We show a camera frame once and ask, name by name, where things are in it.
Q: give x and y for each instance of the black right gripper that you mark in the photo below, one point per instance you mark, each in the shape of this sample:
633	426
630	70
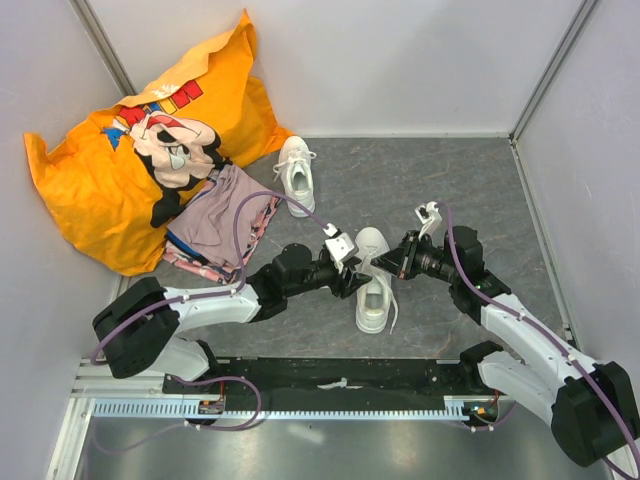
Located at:
401	261

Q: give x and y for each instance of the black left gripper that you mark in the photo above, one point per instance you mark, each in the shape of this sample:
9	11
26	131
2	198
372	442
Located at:
350	283

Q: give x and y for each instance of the white sneaker with laces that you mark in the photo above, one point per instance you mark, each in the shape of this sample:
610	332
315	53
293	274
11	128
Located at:
376	300

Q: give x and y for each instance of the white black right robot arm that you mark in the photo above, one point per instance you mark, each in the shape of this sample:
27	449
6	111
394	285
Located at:
589	406

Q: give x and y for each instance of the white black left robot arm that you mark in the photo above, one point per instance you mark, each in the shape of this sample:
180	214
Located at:
143	329

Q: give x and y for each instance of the white tape scrap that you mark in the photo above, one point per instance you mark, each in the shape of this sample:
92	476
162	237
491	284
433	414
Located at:
343	383

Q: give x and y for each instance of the white tied sneaker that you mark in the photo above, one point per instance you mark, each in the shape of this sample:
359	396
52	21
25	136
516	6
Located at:
294	170

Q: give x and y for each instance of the pink patterned cloth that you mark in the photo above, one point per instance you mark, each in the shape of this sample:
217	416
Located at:
216	235

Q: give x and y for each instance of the orange cartoon print bag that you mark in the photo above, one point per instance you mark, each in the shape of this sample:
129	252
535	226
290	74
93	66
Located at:
118	178

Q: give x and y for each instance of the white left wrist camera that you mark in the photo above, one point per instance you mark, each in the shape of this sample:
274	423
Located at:
339	249

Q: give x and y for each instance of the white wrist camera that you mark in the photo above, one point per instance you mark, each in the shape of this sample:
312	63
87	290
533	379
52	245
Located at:
339	249
429	217

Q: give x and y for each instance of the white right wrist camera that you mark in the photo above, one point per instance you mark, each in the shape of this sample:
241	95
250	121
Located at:
429	217

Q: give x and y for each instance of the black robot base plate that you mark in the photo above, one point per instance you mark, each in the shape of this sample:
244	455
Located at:
358	384

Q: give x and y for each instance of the slotted aluminium cable duct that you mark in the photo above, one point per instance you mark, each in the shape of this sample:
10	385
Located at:
452	410

